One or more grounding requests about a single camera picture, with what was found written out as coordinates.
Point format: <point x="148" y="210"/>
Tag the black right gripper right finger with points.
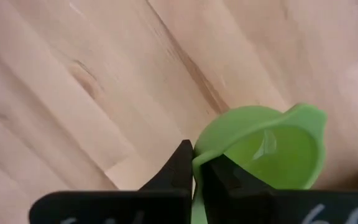
<point x="259" y="208"/>

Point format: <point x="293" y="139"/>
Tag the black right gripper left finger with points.
<point x="120" y="208"/>

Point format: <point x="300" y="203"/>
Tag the green measuring cup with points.
<point x="275" y="155"/>

